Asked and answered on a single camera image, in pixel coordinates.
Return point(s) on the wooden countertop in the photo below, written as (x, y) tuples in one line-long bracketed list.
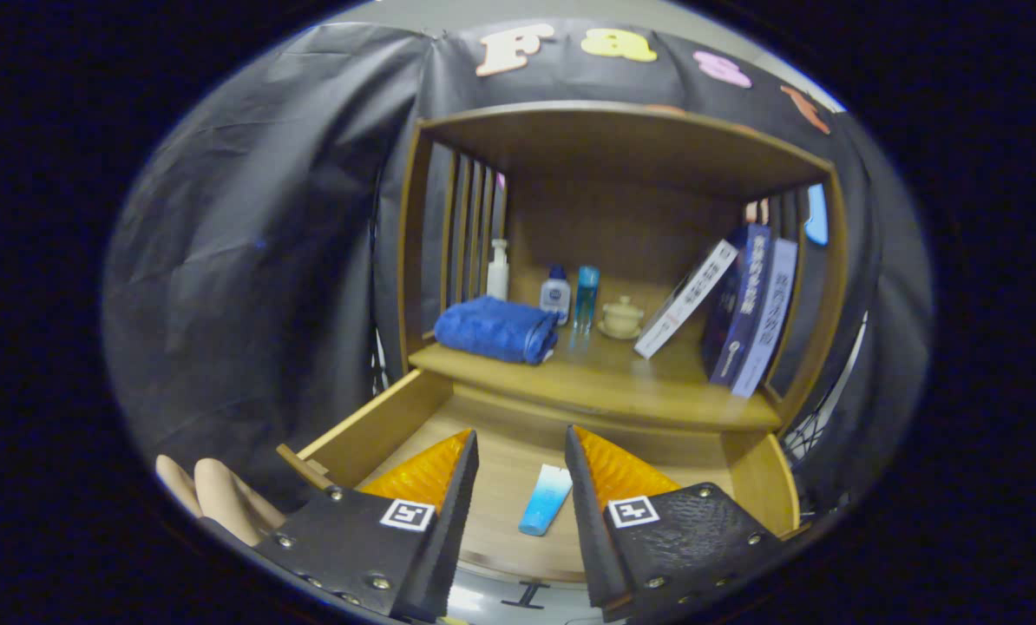
[(605, 373)]

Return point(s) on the blue folded towel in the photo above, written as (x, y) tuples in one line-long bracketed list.
[(492, 330)]

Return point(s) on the black backdrop cloth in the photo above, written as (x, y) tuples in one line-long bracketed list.
[(249, 260)]

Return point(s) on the light blue tube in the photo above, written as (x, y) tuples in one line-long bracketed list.
[(546, 499)]

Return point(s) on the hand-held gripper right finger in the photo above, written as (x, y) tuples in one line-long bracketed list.
[(592, 538)]

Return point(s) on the white book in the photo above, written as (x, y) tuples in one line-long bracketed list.
[(687, 299)]

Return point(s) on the clear blue bottle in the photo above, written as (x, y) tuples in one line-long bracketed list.
[(586, 295)]

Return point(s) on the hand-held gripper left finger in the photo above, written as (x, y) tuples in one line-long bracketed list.
[(444, 538)]

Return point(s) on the white bottle with blue cap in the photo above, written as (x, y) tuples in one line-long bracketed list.
[(555, 295)]

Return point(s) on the wooden drawer with black knob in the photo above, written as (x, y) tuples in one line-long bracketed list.
[(505, 469)]

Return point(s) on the wooden cabinet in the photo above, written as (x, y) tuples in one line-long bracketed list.
[(613, 234)]

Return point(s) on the white pump bottle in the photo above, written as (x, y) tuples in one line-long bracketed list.
[(498, 278)]

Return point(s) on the dark blue book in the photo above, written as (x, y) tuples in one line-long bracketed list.
[(739, 304)]

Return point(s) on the pale lilac book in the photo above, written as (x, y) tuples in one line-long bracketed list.
[(765, 321)]

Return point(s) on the beige lidded teacup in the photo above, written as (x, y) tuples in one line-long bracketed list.
[(622, 319)]

